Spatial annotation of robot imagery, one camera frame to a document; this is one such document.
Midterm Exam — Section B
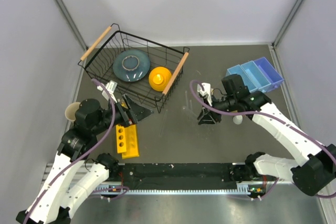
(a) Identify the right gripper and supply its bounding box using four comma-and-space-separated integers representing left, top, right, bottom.
197, 93, 237, 124

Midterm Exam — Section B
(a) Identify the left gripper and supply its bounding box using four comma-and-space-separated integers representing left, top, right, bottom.
92, 92, 155, 134

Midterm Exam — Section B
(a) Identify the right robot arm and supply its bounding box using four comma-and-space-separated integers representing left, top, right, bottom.
190, 74, 335, 198

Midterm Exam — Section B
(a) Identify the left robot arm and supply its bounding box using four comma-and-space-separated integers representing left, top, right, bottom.
16, 94, 153, 223

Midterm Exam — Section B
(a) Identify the glass test tube on table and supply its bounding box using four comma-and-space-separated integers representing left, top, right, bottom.
159, 110, 168, 137
182, 90, 194, 125

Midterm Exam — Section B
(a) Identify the yellow test tube rack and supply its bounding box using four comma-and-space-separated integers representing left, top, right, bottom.
115, 125, 140, 159

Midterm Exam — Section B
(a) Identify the yellow ribbed funnel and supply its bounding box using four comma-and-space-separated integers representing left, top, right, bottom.
149, 67, 172, 92

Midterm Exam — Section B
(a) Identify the blue ceramic plate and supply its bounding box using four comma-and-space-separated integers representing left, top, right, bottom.
112, 49, 151, 82

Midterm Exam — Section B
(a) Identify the light blue bin left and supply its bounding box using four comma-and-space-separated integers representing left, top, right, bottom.
225, 65, 259, 93

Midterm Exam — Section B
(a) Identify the light blue bin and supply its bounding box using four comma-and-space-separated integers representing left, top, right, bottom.
225, 65, 259, 93
241, 61, 271, 93

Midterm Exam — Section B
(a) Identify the light blue bin middle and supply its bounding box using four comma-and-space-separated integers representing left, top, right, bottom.
241, 61, 271, 93

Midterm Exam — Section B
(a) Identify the beige ceramic mug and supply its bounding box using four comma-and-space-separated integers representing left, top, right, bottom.
65, 102, 80, 122

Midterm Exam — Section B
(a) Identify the purple blue bin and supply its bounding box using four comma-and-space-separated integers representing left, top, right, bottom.
254, 57, 283, 92

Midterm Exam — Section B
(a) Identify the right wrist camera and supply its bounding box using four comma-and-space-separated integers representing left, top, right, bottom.
197, 82, 212, 106

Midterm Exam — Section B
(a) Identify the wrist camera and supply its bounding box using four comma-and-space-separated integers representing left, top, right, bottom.
197, 82, 212, 106
97, 81, 118, 103

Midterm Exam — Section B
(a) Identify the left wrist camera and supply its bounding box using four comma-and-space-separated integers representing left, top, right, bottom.
97, 81, 118, 103

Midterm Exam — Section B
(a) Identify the black wire dish basket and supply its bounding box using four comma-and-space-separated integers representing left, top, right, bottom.
78, 23, 190, 112

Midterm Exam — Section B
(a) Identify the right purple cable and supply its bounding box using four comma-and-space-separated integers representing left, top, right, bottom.
189, 79, 336, 199

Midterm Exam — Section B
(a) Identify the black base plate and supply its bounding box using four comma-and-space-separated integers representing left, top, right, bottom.
119, 163, 253, 190

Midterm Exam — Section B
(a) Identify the cable duct rail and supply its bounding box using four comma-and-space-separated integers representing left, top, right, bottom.
92, 182, 271, 196

